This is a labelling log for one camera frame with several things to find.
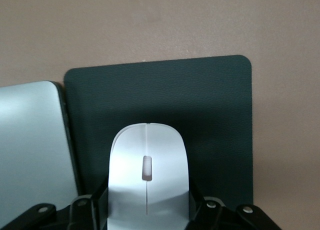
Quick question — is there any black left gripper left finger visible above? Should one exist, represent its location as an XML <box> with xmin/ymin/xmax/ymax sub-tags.
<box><xmin>0</xmin><ymin>182</ymin><xmax>111</xmax><ymax>230</ymax></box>

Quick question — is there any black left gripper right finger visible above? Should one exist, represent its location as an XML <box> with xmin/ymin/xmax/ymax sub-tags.
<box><xmin>186</xmin><ymin>184</ymin><xmax>284</xmax><ymax>230</ymax></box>

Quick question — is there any white computer mouse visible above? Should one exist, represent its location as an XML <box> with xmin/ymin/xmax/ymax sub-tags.
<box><xmin>106</xmin><ymin>122</ymin><xmax>191</xmax><ymax>230</ymax></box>

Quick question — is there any black mouse pad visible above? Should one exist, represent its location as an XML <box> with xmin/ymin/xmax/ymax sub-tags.
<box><xmin>63</xmin><ymin>54</ymin><xmax>255</xmax><ymax>213</ymax></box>

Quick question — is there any silver closed laptop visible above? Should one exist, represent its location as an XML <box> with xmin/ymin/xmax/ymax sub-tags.
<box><xmin>0</xmin><ymin>80</ymin><xmax>81</xmax><ymax>212</ymax></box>

